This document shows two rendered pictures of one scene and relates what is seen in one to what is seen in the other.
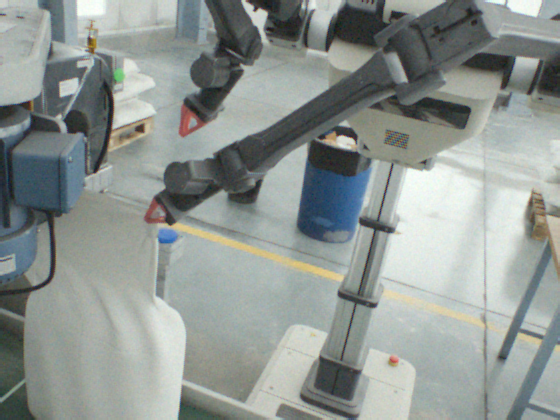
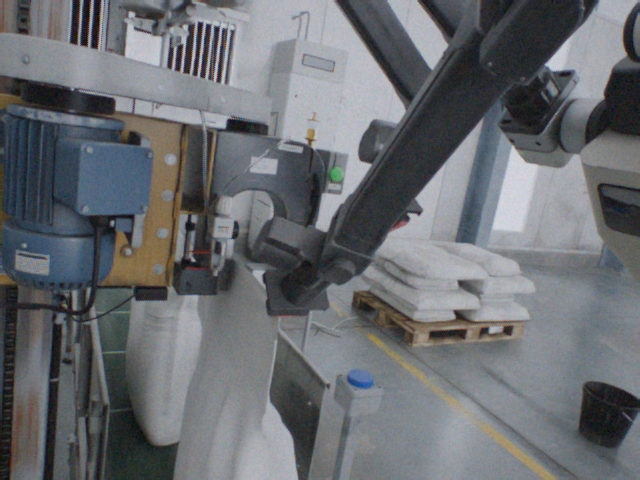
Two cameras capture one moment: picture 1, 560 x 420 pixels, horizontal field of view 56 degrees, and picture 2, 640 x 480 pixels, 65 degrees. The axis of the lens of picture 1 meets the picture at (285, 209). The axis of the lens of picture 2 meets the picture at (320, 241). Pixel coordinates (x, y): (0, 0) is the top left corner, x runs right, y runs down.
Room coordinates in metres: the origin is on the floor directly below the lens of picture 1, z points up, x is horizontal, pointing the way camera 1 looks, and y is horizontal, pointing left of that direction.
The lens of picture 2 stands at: (0.45, -0.34, 1.36)
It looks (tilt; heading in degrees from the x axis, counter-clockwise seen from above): 12 degrees down; 46
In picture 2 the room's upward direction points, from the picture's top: 10 degrees clockwise
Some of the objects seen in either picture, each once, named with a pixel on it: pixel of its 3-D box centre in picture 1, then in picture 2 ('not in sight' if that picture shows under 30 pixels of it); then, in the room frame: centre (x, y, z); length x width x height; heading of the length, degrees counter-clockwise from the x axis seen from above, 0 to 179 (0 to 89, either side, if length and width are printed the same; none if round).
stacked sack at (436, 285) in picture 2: not in sight; (415, 271); (3.69, 1.90, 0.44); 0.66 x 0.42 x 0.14; 69
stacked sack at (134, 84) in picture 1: (114, 83); (491, 280); (4.27, 1.55, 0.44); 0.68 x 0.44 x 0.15; 165
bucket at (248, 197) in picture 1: (244, 181); (605, 415); (3.45, 0.31, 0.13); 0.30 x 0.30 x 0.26
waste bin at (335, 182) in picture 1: (334, 184); not in sight; (3.19, -0.29, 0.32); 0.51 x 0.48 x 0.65; 165
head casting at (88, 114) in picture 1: (18, 101); (245, 188); (1.10, 0.61, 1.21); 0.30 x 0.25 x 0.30; 75
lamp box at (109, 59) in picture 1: (104, 71); (328, 171); (1.21, 0.47, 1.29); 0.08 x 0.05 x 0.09; 75
